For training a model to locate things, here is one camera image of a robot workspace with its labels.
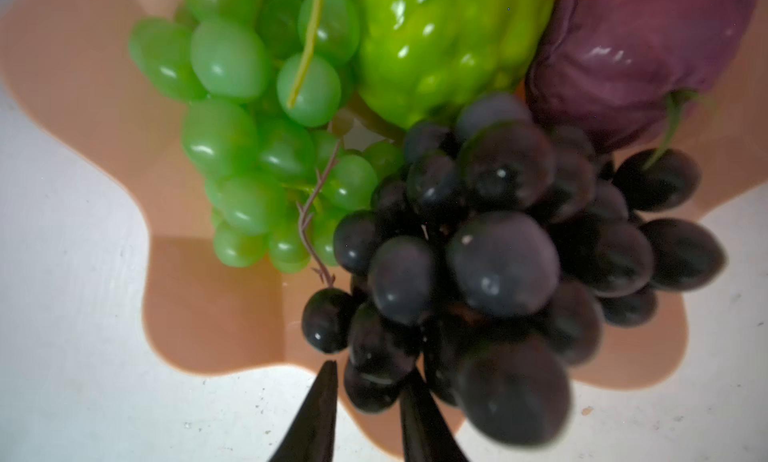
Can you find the dark purple grape bunch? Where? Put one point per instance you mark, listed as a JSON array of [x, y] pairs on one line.
[[487, 261]]

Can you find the green grape bunch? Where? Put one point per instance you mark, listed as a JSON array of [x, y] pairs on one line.
[[273, 121]]

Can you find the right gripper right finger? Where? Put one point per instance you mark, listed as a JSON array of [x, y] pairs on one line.
[[425, 433]]

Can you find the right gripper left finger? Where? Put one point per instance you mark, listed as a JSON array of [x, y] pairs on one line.
[[311, 435]]

